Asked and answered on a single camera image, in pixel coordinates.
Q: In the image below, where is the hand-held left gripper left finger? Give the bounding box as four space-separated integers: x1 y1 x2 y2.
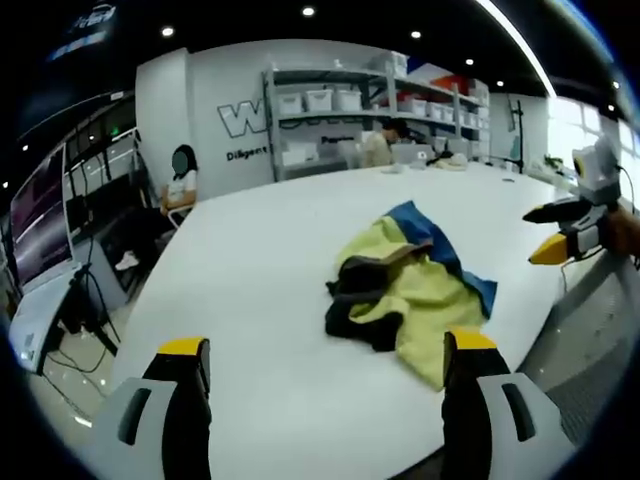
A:
87 337 214 480

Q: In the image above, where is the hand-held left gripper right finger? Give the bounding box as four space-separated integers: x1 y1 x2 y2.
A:
439 328 581 480

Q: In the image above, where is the yellow blue black garment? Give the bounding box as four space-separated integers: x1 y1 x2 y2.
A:
323 199 499 394

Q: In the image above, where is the person's right hand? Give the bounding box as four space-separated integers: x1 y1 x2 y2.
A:
598 202 640 272

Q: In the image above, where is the black pole stand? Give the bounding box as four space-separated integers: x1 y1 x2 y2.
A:
505 96 529 175

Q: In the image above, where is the cream cloth pile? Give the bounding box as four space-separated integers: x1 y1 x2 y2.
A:
430 152 470 172

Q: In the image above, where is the ceiling light strip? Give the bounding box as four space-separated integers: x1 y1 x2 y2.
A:
473 0 557 97

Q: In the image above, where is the white equipment cabinet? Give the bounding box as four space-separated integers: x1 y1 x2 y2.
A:
8 263 89 377

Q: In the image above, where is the silver laptop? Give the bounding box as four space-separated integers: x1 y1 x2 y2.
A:
391 143 435 167

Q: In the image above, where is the white chair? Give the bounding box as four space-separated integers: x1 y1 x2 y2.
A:
166 202 195 232

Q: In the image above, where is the large display screen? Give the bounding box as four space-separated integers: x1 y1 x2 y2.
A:
8 143 84 297

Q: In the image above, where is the row of white storage boxes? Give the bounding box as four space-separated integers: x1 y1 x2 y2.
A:
274 49 491 166

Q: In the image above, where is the grey metal shelving unit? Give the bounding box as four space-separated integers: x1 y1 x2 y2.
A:
261 63 492 183

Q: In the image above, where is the group of ceiling spot lights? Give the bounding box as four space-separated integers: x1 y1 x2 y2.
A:
159 4 509 91

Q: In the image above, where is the thin black cable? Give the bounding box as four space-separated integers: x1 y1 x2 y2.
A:
559 248 609 287

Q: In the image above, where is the black floor cable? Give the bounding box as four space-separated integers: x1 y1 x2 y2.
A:
45 343 110 377

